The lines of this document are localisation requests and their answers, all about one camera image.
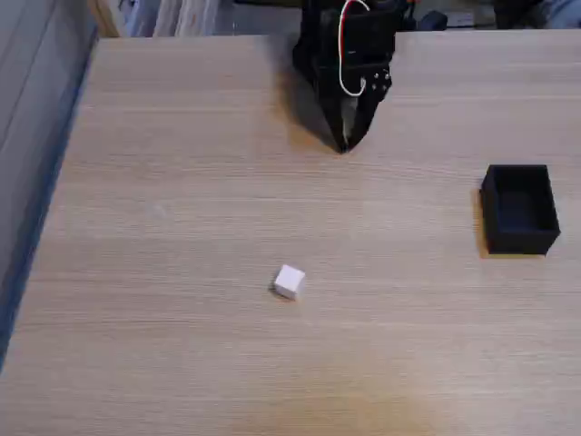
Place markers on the white cube block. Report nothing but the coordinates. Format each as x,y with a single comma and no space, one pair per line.
289,281

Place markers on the black open box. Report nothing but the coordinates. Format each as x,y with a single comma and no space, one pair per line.
522,236

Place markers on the black device with white label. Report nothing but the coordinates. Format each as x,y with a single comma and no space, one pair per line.
435,20

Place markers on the white pleated curtain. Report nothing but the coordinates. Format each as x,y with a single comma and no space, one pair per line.
204,17

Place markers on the blue fabric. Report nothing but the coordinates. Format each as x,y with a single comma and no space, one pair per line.
565,12

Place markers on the light wooden plank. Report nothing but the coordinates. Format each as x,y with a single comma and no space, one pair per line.
105,18

